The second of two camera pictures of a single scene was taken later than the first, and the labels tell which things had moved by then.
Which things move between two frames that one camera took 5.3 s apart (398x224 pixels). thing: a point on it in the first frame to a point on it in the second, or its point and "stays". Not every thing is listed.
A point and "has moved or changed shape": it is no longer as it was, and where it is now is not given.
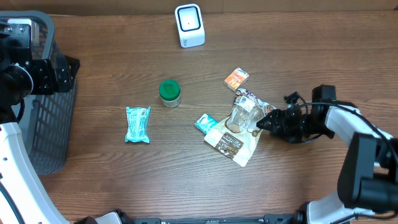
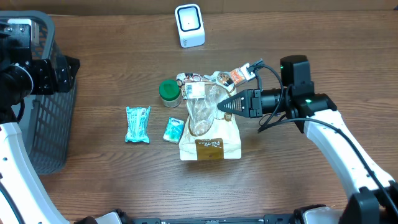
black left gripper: (52, 85) stays
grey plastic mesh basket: (46, 121) stays
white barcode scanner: (190, 25) stays
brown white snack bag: (236, 137) has moved or changed shape
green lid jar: (170, 91) stays
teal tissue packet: (204, 123) to (173, 129)
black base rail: (269, 219) stays
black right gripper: (278, 114) to (245, 96)
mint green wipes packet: (137, 124) stays
